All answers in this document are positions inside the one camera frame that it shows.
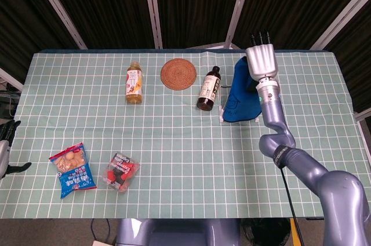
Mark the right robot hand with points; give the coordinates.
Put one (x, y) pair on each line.
(262, 60)

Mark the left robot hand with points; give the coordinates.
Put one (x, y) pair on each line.
(3, 153)

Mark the dark blue cloth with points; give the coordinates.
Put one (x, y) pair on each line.
(240, 95)

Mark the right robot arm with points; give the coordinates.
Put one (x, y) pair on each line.
(313, 170)

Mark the dark brown labelled bottle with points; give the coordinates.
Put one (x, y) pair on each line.
(209, 89)

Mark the yellow tea bottle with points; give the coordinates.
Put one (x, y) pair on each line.
(134, 83)

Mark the blue snack bag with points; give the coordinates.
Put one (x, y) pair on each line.
(74, 170)

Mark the round woven coaster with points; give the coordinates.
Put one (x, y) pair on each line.
(178, 74)

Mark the red black snack packet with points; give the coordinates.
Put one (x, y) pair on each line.
(120, 172)

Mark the green grid tablecloth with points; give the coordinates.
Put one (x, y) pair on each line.
(174, 141)

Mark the blue-grey robot torso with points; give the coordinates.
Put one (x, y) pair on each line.
(176, 233)

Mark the white partition post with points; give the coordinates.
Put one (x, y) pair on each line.
(152, 8)
(342, 21)
(239, 8)
(59, 9)

